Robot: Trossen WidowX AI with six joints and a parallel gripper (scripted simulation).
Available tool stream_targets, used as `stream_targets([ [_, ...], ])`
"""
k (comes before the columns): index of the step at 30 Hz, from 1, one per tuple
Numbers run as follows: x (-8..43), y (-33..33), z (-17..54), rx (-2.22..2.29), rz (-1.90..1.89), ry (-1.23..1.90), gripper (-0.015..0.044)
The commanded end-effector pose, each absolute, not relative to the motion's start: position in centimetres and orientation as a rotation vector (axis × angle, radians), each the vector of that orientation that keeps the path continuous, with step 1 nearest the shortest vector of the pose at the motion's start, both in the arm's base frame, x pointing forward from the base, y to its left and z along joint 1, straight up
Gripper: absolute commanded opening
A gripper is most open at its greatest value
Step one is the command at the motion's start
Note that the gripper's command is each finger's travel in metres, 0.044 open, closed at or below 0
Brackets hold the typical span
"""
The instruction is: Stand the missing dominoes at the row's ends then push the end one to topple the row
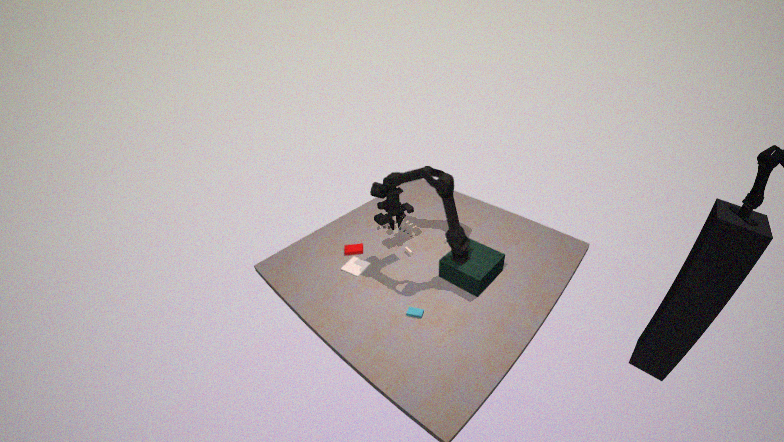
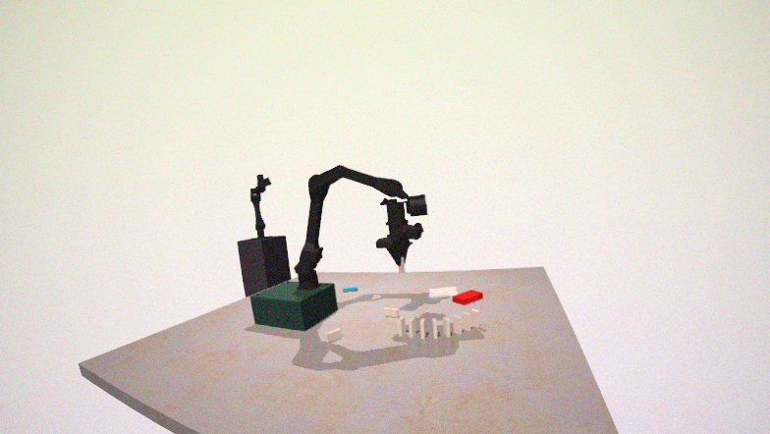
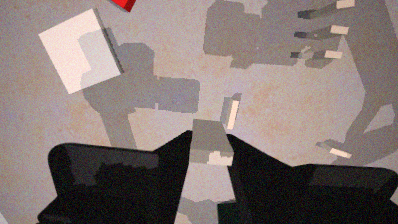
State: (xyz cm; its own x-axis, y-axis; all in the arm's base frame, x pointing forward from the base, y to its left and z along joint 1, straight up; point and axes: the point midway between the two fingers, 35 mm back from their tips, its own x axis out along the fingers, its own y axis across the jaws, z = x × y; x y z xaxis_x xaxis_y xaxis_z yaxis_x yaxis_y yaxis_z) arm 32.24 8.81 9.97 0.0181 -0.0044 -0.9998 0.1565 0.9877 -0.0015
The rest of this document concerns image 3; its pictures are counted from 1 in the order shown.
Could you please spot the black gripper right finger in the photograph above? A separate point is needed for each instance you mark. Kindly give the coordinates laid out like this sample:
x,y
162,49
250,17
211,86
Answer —
x,y
268,191

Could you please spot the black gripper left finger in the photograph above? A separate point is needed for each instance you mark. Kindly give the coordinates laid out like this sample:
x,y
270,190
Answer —
x,y
155,177

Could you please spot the red rectangular block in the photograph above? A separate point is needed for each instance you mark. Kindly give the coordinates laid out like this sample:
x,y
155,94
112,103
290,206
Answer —
x,y
125,4

